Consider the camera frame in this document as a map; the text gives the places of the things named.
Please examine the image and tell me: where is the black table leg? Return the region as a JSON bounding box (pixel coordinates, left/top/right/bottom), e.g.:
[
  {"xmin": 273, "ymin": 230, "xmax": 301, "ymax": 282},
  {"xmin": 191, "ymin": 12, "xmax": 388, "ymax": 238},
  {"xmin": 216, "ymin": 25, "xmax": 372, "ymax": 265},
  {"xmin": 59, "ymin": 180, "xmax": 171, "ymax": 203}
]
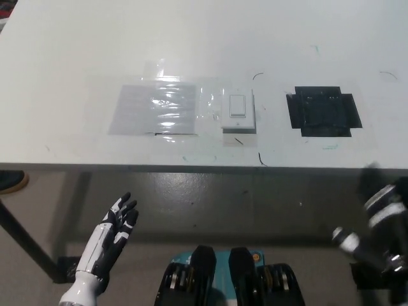
[{"xmin": 0, "ymin": 197, "xmax": 80, "ymax": 284}]

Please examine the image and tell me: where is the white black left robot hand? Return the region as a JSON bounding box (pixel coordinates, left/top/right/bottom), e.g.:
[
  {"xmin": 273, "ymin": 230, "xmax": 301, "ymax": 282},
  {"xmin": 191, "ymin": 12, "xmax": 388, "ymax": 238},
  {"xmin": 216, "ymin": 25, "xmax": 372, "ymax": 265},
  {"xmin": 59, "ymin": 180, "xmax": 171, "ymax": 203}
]
[{"xmin": 75, "ymin": 191, "xmax": 140, "ymax": 284}]

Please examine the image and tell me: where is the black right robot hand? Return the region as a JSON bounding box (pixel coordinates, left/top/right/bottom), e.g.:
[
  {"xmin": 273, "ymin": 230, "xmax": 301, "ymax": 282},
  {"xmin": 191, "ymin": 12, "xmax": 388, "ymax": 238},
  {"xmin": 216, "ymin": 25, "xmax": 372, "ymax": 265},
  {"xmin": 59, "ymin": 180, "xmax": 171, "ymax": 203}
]
[{"xmin": 331, "ymin": 163, "xmax": 408, "ymax": 266}]

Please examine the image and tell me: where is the clear tape film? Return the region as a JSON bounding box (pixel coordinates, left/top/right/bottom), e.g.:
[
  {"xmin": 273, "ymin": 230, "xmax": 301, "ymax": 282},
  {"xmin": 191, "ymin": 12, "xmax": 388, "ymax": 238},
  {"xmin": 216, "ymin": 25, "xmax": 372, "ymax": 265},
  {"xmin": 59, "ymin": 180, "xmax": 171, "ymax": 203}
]
[{"xmin": 84, "ymin": 59, "xmax": 224, "ymax": 146}]

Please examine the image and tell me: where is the black tape patch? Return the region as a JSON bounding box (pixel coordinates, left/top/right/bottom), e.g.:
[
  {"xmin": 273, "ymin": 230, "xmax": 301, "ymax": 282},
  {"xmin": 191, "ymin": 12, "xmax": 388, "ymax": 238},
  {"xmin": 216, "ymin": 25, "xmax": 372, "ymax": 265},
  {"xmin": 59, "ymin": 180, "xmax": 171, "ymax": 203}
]
[{"xmin": 286, "ymin": 85, "xmax": 363, "ymax": 138}]

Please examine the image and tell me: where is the black shoe tan sole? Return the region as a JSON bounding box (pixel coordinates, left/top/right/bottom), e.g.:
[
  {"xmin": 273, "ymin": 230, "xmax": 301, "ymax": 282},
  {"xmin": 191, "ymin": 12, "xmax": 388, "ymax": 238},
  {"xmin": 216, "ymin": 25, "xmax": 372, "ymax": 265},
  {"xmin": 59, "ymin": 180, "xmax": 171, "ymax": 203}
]
[{"xmin": 0, "ymin": 170, "xmax": 30, "ymax": 195}]

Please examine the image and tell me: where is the white wall switch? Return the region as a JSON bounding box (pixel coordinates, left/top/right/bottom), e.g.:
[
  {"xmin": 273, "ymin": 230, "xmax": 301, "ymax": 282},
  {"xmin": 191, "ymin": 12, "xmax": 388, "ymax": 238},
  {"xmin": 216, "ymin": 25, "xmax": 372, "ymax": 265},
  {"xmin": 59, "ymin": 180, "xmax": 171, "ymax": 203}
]
[{"xmin": 221, "ymin": 89, "xmax": 258, "ymax": 134}]

